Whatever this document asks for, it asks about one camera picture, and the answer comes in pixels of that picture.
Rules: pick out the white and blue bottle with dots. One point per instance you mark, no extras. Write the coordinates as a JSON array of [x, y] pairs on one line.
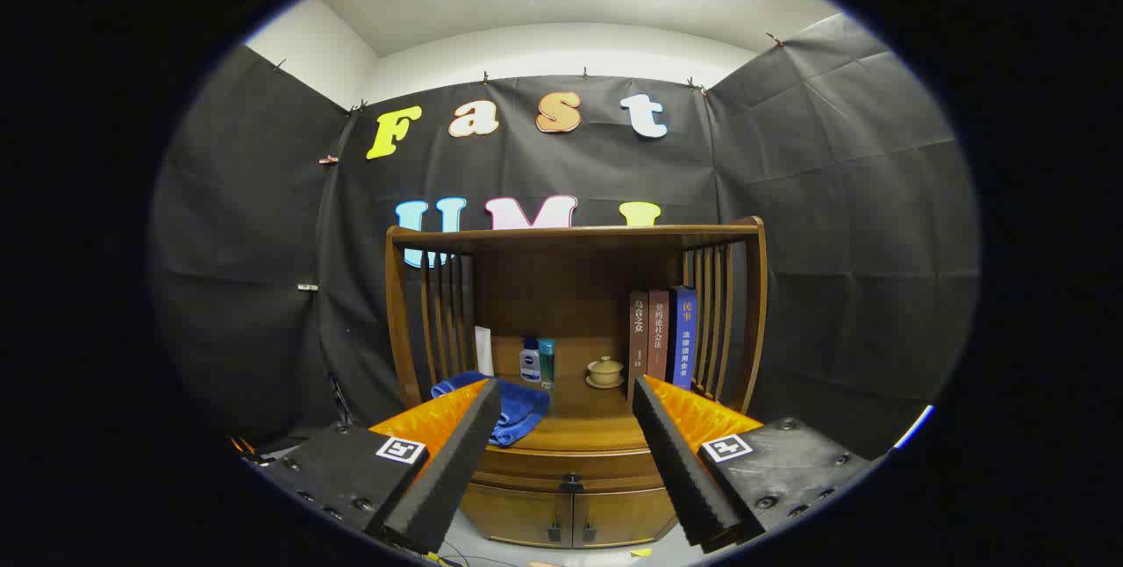
[[529, 365]]

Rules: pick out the teal bottle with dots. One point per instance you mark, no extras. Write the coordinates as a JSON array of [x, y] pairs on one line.
[[547, 362]]

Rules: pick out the blue folded towel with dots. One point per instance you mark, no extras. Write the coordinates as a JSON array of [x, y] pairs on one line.
[[525, 413]]

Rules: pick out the blue book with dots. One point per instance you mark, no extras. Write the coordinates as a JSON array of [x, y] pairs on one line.
[[683, 339]]

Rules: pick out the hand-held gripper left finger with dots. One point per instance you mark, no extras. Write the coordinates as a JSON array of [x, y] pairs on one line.
[[447, 470]]

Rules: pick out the brown wooden drawer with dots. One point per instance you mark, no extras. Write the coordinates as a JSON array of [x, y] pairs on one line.
[[561, 466]]

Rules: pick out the wooden countertop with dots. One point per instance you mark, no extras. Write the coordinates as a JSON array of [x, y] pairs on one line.
[[579, 422]]

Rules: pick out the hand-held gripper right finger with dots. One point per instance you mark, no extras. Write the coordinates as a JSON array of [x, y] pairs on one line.
[[680, 470]]

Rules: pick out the wooden cabinet door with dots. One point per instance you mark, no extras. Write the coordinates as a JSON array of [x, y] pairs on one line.
[[518, 514], [623, 514]]

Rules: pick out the reddish brown book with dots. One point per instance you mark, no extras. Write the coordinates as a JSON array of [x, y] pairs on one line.
[[658, 334]]

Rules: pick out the brown wooden cabinet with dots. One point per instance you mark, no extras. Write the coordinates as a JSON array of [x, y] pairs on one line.
[[561, 277]]

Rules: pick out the white tube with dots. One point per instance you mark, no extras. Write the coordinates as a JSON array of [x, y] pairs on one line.
[[483, 352]]

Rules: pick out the beige lidded tea cup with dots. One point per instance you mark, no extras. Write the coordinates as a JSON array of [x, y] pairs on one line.
[[605, 369]]

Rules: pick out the beige saucer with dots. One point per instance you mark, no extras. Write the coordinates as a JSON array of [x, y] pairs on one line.
[[605, 385]]

